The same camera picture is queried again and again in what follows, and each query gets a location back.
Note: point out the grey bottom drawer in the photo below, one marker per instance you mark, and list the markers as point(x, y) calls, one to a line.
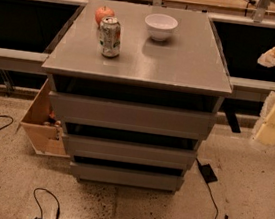
point(126, 177)

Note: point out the grey drawer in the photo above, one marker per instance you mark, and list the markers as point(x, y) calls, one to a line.
point(132, 116)
point(128, 152)
point(126, 177)

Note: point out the grey top drawer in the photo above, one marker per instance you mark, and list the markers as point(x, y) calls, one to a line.
point(132, 116)

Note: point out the grey drawer cabinet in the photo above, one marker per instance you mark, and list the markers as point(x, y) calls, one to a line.
point(185, 72)

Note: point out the grey middle drawer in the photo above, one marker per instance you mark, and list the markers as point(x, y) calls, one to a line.
point(128, 152)

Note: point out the black power adapter right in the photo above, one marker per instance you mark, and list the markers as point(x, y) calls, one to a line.
point(207, 173)

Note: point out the white ceramic bowl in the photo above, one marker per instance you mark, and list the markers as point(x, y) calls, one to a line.
point(160, 26)

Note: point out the crumpled silver soda can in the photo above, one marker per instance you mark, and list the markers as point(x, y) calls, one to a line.
point(110, 36)

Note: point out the red apple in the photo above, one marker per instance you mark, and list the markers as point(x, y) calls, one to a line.
point(103, 12)

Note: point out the cardboard box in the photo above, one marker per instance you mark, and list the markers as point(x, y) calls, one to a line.
point(45, 137)

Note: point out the grey metal rail right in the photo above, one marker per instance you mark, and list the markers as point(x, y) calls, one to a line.
point(250, 89)

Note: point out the grey metal rail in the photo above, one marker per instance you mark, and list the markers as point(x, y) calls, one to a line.
point(22, 61)
point(250, 89)

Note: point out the grey metal rail left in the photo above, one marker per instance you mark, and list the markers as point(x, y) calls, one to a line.
point(22, 61)

